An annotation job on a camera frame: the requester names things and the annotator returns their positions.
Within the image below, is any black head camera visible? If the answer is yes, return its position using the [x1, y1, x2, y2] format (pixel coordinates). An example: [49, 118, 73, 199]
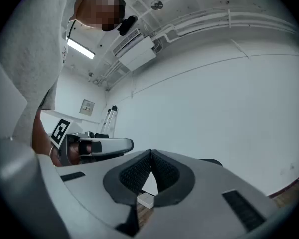
[117, 15, 138, 36]

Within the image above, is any white tripod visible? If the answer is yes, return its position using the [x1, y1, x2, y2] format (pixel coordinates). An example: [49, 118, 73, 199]
[103, 105, 119, 137]

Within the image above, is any white ceiling pipe bundle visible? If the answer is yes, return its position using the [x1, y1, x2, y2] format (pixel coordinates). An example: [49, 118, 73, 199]
[164, 8, 298, 43]

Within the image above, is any grey wall panel box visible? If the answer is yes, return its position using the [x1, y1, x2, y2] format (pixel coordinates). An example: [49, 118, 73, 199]
[79, 98, 95, 116]

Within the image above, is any white air conditioner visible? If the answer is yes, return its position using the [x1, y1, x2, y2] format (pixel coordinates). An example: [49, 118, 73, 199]
[112, 28, 157, 72]

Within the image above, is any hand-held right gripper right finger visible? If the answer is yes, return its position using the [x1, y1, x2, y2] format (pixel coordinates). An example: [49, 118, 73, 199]
[139, 149, 282, 239]

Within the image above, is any person's head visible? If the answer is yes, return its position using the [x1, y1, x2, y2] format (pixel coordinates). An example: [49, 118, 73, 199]
[73, 0, 127, 32]

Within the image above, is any long ceiling light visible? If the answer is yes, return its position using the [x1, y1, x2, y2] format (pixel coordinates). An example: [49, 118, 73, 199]
[66, 38, 96, 60]

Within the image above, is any grey sweatshirt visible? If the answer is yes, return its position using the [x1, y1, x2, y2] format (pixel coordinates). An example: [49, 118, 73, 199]
[0, 0, 80, 149]

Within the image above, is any round smoke detector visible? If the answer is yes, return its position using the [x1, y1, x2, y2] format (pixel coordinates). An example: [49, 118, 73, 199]
[150, 0, 164, 11]

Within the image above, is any black chair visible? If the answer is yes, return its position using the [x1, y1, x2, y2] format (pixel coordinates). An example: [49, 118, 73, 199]
[198, 158, 224, 168]

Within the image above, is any person's left forearm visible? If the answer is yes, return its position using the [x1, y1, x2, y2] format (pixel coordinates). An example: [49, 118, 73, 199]
[31, 108, 63, 168]

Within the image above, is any small white floor box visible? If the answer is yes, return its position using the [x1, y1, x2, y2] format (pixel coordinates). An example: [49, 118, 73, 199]
[137, 192, 155, 208]

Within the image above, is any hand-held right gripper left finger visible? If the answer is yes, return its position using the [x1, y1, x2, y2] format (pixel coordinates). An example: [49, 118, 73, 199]
[38, 149, 152, 239]

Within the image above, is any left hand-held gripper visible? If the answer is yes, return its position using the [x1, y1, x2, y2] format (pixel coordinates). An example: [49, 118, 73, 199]
[49, 119, 135, 167]

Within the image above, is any person's left hand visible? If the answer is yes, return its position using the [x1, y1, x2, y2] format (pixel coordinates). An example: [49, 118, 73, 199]
[69, 143, 92, 165]

